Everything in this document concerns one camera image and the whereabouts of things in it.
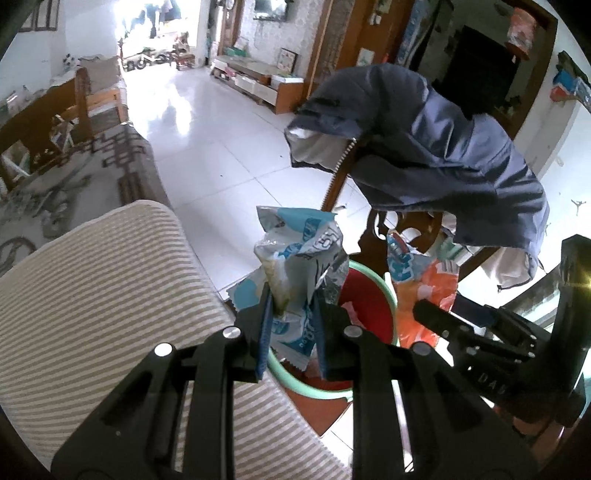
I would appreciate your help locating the small wooden chair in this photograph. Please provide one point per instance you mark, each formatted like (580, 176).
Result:
(184, 57)

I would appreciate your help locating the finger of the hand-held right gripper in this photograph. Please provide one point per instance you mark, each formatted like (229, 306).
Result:
(489, 318)
(443, 323)

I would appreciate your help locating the blue red wrapper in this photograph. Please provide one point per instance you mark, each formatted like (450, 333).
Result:
(401, 258)

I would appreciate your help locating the orange hanging bag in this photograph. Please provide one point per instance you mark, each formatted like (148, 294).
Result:
(521, 32)

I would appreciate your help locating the red bin green rim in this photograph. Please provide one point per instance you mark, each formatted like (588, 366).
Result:
(369, 295)

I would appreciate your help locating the blue white wrapper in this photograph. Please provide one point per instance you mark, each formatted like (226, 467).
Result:
(295, 249)

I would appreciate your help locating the white folding rack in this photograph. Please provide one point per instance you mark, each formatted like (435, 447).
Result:
(16, 166)

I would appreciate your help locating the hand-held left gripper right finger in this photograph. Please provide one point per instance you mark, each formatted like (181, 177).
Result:
(323, 337)

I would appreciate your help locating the dark wooden chair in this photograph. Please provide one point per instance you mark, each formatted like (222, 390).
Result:
(406, 226)

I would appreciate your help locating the wooden bench sofa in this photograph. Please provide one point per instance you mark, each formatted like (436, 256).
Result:
(46, 115)

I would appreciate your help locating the white sofa cushion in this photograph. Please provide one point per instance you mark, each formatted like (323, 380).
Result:
(99, 71)

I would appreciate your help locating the small wall scroll painting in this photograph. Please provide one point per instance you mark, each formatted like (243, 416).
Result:
(365, 57)

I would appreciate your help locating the grey patterned carpet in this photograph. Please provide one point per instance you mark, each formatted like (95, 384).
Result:
(92, 170)

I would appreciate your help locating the orange plastic wrapper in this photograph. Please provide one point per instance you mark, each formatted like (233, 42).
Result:
(415, 295)

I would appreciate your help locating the long television cabinet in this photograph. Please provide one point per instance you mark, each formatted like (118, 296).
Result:
(258, 83)

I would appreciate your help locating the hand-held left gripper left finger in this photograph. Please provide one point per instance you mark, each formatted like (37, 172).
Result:
(264, 332)

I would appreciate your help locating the wall television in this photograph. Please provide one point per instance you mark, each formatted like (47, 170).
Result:
(270, 9)

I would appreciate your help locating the standing picture frame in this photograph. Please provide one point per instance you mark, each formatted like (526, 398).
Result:
(288, 60)

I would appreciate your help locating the blue door curtain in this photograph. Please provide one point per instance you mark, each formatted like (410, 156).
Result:
(413, 32)

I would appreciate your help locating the red mat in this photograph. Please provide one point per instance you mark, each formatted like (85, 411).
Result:
(318, 408)

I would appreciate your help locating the blue grey jacket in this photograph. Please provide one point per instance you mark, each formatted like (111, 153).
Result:
(438, 152)

